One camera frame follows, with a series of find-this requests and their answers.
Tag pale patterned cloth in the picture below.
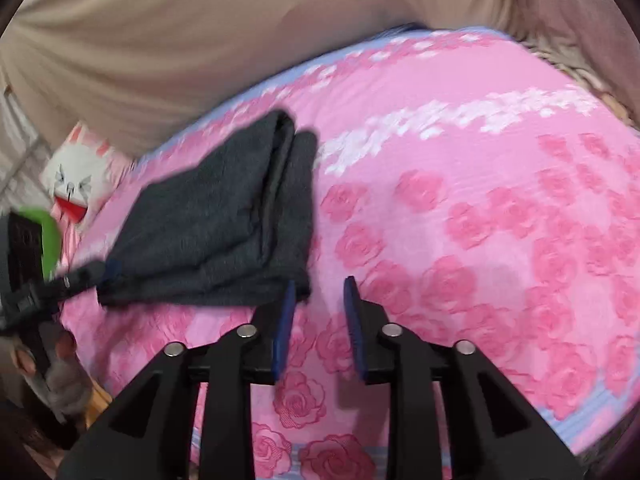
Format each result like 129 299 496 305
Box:
520 35 640 126

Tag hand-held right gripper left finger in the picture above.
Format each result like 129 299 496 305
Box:
59 280 297 480

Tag wooden bed frame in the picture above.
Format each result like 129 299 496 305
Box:
85 382 113 428

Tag pink rose bedsheet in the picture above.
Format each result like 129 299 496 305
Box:
50 27 640 480

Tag green plush toy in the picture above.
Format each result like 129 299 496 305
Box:
20 205 63 281

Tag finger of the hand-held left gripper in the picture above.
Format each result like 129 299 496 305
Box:
61 259 124 295

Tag rabbit face pillow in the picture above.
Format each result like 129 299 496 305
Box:
40 122 136 223

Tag beige cloth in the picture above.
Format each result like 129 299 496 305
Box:
0 0 601 161

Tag dark grey pants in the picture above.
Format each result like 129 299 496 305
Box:
97 109 321 307

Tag white curtain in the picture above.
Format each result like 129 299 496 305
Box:
0 75 51 211

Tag person's left hand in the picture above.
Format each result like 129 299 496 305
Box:
10 331 93 422

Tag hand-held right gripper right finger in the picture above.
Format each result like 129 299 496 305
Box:
342 276 583 480

